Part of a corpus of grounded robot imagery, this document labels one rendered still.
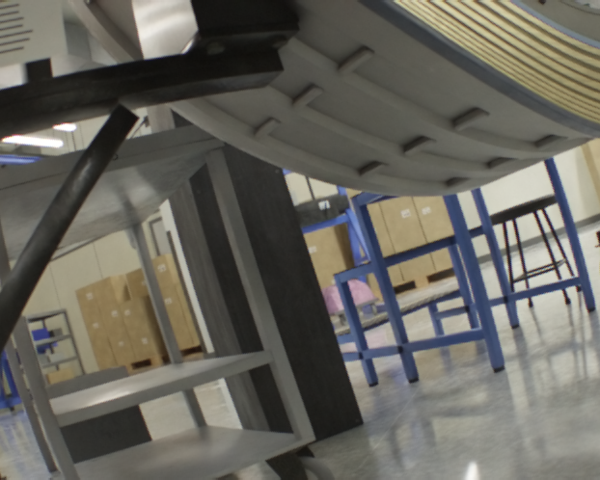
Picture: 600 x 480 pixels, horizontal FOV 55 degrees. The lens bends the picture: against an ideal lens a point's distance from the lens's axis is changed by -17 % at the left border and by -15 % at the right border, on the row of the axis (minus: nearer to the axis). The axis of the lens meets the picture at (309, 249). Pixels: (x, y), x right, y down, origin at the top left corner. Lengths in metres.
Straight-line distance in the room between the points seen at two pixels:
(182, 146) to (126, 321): 8.39
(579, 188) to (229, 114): 8.01
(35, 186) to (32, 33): 0.46
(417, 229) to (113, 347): 4.65
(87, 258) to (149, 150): 10.13
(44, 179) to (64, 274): 10.57
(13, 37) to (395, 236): 7.37
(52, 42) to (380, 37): 0.36
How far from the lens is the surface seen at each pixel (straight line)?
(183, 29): 0.71
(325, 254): 8.04
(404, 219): 7.80
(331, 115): 0.90
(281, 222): 1.66
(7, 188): 1.01
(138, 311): 9.29
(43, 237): 0.62
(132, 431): 1.82
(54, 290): 11.79
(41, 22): 0.60
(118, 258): 10.76
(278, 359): 1.09
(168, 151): 1.08
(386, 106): 0.83
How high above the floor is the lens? 0.37
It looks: 3 degrees up
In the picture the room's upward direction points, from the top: 18 degrees counter-clockwise
